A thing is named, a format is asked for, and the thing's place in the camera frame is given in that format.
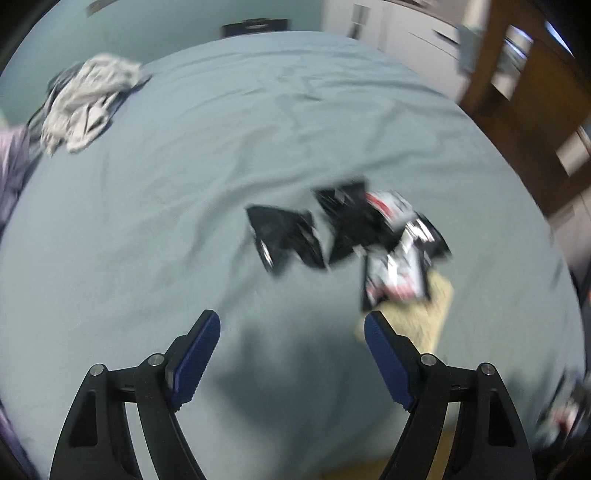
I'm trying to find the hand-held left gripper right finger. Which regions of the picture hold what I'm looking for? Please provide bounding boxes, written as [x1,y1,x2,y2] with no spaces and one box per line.
[364,310,534,480]

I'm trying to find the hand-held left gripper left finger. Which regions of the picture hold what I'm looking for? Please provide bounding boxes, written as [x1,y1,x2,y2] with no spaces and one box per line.
[48,309,221,480]

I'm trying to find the cardboard box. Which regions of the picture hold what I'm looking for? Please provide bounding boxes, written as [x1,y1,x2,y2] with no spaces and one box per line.
[330,401,465,480]

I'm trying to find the pile of black white snack packets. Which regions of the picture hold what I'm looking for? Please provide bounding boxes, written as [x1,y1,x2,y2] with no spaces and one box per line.
[245,178,453,312]

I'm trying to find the single black-white snack packet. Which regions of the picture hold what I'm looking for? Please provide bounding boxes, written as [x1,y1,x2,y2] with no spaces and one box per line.
[536,369,587,448]

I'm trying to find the beige single sachet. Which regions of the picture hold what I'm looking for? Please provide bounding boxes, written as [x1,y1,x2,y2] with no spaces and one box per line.
[353,272,455,356]

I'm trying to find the purple cloth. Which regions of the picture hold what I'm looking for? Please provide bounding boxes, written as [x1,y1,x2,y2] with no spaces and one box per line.
[0,124,40,480]

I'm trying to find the crumpled grey clothes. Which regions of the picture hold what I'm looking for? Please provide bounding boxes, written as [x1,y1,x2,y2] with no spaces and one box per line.
[28,53,153,158]

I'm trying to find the brown wooden chair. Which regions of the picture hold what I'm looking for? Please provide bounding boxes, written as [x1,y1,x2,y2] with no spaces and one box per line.
[455,0,591,220]

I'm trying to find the white cabinet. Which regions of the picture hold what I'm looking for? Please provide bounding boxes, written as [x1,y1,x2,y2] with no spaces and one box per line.
[321,0,472,100]

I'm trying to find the grey blue hanging cloth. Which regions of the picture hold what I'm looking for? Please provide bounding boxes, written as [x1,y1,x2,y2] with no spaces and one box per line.
[455,23,483,75]

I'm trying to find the black flat object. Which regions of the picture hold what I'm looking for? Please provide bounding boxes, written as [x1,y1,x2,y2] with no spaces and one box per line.
[221,17,289,38]

